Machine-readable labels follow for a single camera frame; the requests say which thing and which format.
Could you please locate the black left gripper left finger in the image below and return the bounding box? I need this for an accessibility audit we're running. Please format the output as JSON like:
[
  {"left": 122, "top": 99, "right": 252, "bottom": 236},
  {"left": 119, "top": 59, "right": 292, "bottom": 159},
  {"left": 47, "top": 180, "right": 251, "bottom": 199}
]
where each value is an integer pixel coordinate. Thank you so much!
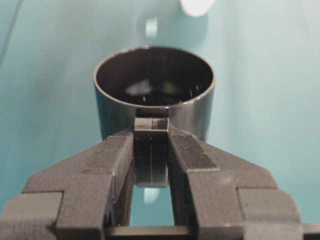
[{"left": 0, "top": 128, "right": 134, "bottom": 240}]

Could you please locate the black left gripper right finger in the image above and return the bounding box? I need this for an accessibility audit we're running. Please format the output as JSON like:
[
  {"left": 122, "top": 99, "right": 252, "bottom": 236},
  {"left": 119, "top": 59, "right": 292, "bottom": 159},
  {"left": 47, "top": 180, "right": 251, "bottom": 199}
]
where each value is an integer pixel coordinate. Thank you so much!
[{"left": 168, "top": 127, "right": 304, "bottom": 240}]

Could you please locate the black cup holder with handle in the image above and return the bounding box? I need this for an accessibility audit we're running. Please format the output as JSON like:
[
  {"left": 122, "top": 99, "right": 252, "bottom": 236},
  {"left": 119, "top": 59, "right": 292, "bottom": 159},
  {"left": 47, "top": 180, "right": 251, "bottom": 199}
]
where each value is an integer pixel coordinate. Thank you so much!
[{"left": 92, "top": 45, "right": 217, "bottom": 188}]

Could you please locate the middle tape marker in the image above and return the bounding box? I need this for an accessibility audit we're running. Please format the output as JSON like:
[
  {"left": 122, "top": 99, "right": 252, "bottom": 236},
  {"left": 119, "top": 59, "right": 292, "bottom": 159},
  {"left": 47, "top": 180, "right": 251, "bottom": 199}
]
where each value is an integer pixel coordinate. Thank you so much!
[{"left": 145, "top": 17, "right": 158, "bottom": 39}]

